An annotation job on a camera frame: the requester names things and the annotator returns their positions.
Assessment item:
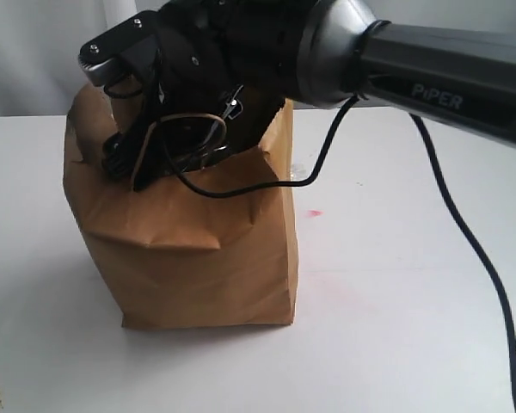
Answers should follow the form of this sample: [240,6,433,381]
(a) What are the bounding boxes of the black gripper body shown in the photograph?
[155,1,243,116]

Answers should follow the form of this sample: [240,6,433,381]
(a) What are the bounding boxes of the brown paper bag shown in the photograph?
[63,85,298,330]

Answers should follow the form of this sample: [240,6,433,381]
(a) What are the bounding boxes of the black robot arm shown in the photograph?
[78,1,516,190]

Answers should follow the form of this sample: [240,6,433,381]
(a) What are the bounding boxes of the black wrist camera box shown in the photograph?
[78,10,158,87]

